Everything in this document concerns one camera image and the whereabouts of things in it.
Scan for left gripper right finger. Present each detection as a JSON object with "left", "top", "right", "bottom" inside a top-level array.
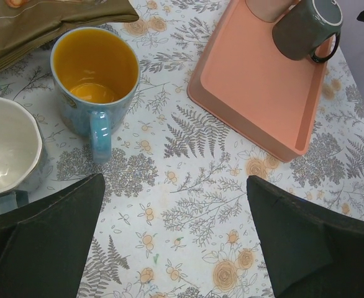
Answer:
[{"left": 247, "top": 176, "right": 364, "bottom": 297}]

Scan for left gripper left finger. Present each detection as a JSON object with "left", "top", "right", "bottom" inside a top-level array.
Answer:
[{"left": 0, "top": 174, "right": 105, "bottom": 297}]

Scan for dark grey mug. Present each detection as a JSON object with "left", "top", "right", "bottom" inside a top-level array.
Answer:
[{"left": 272, "top": 0, "right": 343, "bottom": 63}]

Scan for dark teal mug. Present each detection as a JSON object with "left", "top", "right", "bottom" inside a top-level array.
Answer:
[{"left": 0, "top": 97, "right": 48, "bottom": 214}]

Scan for pink mug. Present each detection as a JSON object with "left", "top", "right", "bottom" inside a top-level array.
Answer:
[{"left": 245, "top": 0, "right": 299, "bottom": 23}]

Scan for patterned blue mug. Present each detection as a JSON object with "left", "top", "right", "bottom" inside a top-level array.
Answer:
[{"left": 50, "top": 27, "right": 140, "bottom": 164}]

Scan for floral table mat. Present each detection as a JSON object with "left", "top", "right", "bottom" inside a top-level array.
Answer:
[{"left": 0, "top": 0, "right": 364, "bottom": 298}]

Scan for pink tray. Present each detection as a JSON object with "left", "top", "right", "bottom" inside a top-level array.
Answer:
[{"left": 187, "top": 1, "right": 326, "bottom": 162}]

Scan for snack bag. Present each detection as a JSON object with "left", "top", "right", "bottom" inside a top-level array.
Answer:
[{"left": 0, "top": 1, "right": 138, "bottom": 71}]

